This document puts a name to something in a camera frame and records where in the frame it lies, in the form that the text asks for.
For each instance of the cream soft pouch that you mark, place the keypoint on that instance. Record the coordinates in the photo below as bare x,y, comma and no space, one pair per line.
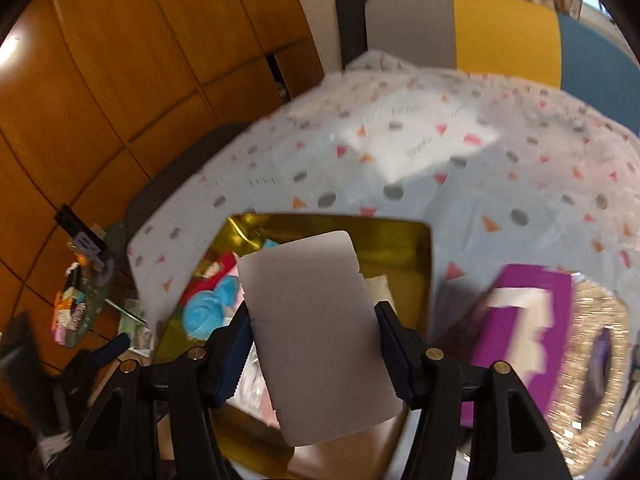
380,290

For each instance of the multicolour padded headboard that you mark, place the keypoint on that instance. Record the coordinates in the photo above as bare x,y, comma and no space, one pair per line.
505,35

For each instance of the teal and pink fluffy socks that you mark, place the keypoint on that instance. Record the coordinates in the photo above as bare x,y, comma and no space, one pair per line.
205,312

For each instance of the shiny gold foil box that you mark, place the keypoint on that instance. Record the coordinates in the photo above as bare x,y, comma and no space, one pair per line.
390,245

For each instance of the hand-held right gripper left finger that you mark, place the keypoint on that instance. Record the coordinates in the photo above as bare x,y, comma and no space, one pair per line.
235,355

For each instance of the purple box lid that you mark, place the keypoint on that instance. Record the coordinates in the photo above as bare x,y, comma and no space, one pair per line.
500,360

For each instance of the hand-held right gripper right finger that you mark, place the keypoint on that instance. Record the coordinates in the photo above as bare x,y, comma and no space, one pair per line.
395,360

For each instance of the wooden wardrobe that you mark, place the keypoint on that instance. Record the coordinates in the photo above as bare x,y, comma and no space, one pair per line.
125,60

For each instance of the red fluffy plush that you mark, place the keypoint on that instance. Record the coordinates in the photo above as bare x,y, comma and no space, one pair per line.
220,263

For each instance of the dark grey bed base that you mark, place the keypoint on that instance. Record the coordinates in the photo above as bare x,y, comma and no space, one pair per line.
175,175

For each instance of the black headboard post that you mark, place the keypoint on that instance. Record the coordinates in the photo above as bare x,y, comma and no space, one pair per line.
350,25

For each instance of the white packet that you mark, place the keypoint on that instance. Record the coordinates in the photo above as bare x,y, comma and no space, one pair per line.
315,335

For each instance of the patterned white tablecloth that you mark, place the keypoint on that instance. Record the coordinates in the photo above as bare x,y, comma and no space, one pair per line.
500,170

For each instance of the cluttered glass side table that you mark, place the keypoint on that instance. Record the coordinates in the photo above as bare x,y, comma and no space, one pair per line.
100,280

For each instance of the gold glitter box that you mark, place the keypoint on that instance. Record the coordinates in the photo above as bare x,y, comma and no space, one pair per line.
585,320

